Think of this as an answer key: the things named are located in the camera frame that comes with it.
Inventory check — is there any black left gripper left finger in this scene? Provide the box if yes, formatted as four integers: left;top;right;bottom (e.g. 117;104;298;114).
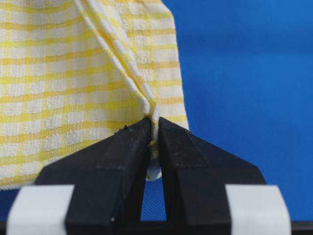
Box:
6;117;152;235

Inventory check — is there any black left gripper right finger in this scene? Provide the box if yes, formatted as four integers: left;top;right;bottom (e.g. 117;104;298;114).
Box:
157;117;292;235

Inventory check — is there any yellow checked towel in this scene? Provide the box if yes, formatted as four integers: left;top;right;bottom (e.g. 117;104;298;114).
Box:
0;0;188;189

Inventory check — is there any blue table cloth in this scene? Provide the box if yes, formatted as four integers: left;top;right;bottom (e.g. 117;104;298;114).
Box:
0;0;313;221

